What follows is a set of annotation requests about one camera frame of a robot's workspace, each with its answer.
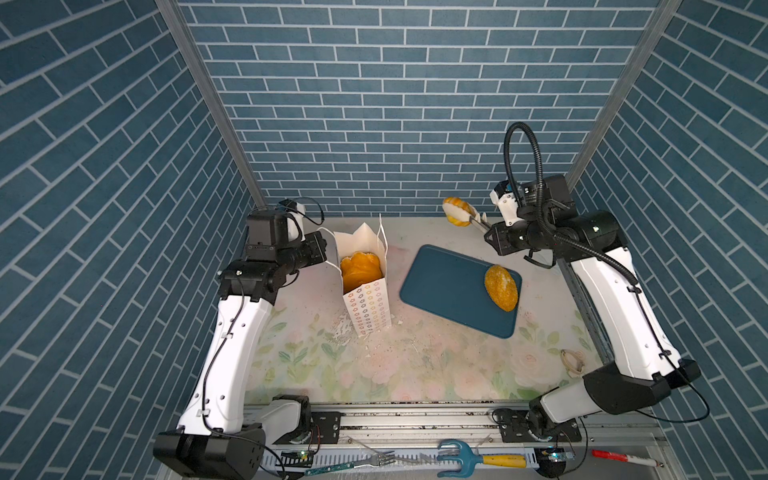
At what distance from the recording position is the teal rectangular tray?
945mm

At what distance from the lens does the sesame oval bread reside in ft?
3.13

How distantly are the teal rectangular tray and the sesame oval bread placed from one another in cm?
2

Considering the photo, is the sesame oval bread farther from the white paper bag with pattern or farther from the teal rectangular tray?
the white paper bag with pattern
